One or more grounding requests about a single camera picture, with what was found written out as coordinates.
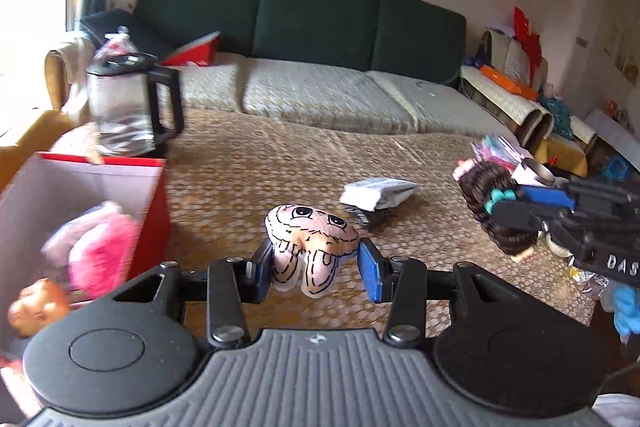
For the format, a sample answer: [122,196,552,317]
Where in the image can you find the dark green cushion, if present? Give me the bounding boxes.
[80,9,171,58]

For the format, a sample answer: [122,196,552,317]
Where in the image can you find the glass kettle black handle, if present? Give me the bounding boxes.
[85,53,185,158]

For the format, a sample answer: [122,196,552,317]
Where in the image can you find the pastel packets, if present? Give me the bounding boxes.
[471,134,526,172]

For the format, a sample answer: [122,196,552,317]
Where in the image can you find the pink white plush toy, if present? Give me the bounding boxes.
[264,204,360,297]

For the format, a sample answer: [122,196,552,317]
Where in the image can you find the pink fluffy plush toy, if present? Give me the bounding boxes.
[42,202,143,303]

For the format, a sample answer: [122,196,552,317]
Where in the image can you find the orange flat item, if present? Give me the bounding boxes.
[478,64,540,102]

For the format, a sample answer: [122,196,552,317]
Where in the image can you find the yellow armchair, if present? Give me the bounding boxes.
[44,42,101,112]

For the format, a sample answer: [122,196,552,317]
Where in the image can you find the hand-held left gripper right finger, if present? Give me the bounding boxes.
[357,238,506,348]

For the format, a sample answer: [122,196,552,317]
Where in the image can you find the armchair with quilted cover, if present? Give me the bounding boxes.
[460,29,598,158]

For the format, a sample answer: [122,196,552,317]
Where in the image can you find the yellow duck toy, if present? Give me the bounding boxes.
[7,281,71,338]

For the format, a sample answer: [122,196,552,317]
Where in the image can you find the cream towel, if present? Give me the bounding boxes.
[57,34,101,122]

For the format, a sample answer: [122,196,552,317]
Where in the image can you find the orange curved wooden frame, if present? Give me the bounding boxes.
[0,109,76,188]

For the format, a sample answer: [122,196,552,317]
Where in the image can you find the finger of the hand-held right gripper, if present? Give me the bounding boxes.
[516,178,601,211]
[492,201,567,235]

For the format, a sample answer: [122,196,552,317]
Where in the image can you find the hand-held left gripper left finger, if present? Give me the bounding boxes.
[107,239,276,348]

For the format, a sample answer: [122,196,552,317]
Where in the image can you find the silver foil packet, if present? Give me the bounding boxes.
[570,267,611,295]

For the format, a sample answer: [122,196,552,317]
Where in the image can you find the white mug with handle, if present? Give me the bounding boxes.
[510,157,571,188]

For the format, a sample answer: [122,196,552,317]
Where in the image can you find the red box lid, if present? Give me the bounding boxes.
[161,31,222,68]

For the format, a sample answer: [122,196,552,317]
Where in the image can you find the beige quilted sofa cover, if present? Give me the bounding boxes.
[177,57,506,138]

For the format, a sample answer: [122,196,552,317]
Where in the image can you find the floral tablecloth desktop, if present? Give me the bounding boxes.
[47,107,598,338]

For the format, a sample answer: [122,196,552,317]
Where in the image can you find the clear plastic bag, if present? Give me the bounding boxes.
[95,26,138,62]

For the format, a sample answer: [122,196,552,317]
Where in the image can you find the dark green sofa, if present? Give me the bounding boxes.
[135,0,506,138]

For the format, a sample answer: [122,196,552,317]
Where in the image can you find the red cardboard shoe box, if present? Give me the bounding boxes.
[0,151,172,358]

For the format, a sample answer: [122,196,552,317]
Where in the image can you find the white packet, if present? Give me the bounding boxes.
[340,177,418,212]

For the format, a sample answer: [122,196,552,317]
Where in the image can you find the red paper bag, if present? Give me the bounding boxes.
[512,6,543,80]

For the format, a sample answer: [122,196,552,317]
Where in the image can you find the person's right hand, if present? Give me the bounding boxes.
[611,286,640,345]

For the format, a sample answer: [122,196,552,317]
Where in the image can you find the teal cloth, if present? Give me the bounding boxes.
[540,97,576,142]

